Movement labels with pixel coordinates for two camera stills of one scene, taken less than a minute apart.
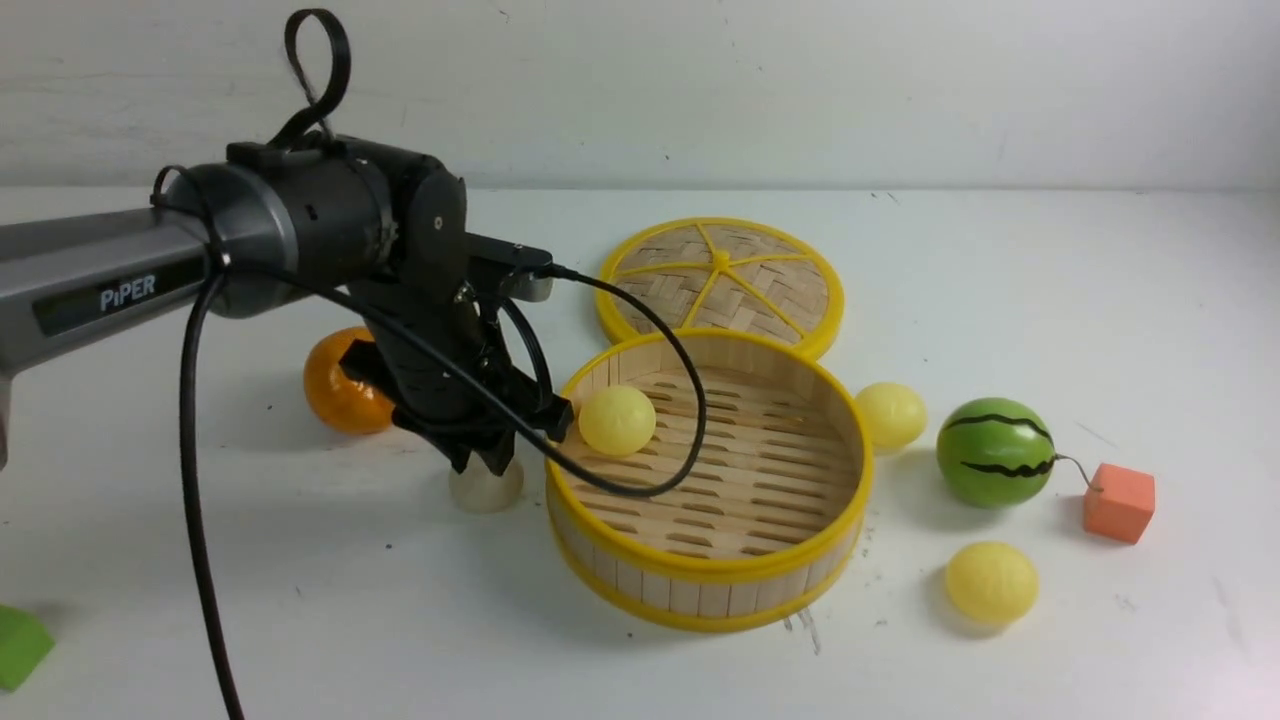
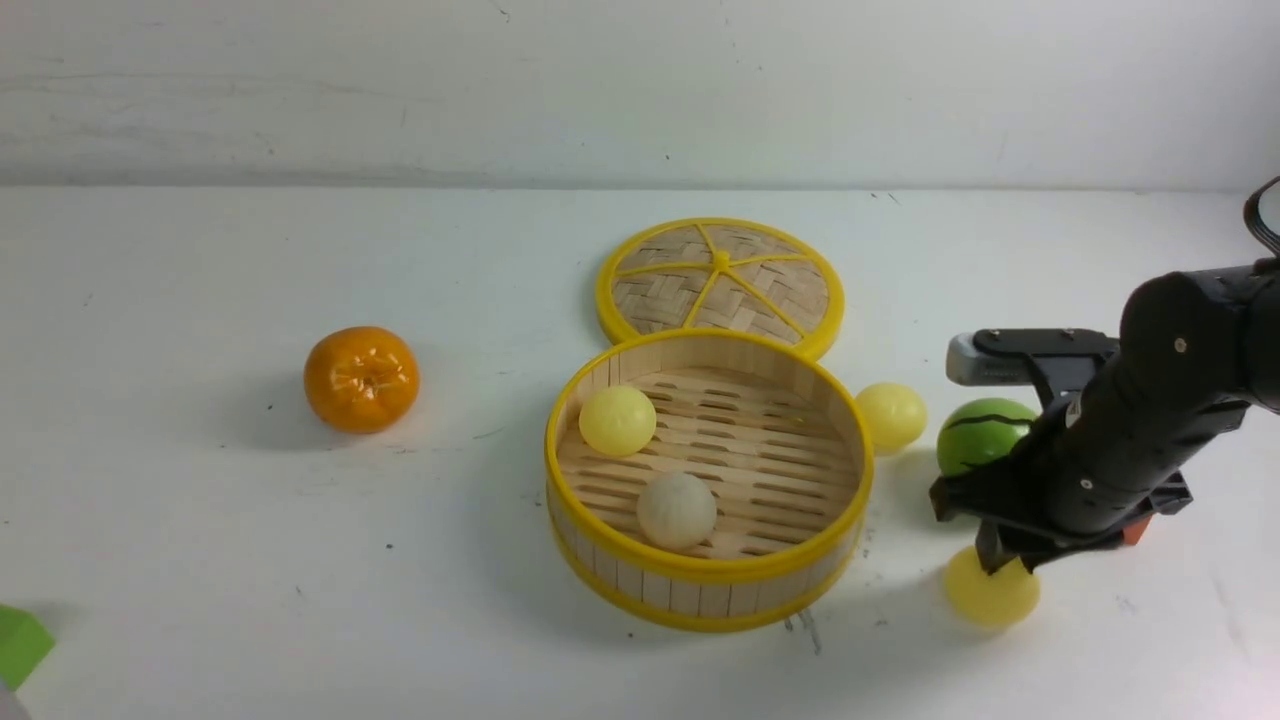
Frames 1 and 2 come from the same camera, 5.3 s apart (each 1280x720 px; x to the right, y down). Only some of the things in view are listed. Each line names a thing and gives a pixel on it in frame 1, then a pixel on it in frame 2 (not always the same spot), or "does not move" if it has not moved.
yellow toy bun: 895,414 does not move
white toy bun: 478,489 to 677,511
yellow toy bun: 991,583 does not move
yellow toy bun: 616,420 does not move
